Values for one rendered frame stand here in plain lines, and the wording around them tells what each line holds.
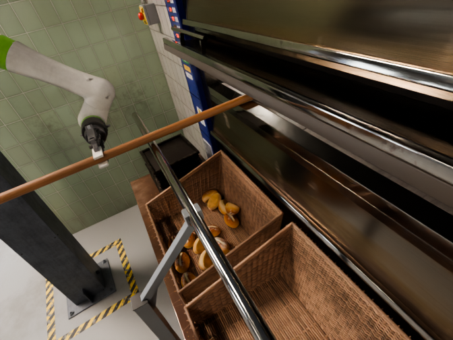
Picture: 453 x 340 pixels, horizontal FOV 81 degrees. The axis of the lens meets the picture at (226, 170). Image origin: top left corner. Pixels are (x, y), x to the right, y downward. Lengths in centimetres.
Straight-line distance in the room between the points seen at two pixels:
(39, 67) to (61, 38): 85
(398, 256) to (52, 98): 206
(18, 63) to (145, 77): 107
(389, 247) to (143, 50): 189
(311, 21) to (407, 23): 19
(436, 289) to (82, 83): 125
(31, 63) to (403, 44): 115
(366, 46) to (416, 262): 46
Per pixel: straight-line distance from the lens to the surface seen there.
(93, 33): 209
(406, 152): 37
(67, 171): 98
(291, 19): 67
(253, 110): 101
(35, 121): 223
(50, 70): 125
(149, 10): 178
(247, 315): 50
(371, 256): 80
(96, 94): 121
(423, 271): 74
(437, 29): 48
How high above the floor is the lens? 163
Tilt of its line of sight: 38 degrees down
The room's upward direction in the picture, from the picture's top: 13 degrees counter-clockwise
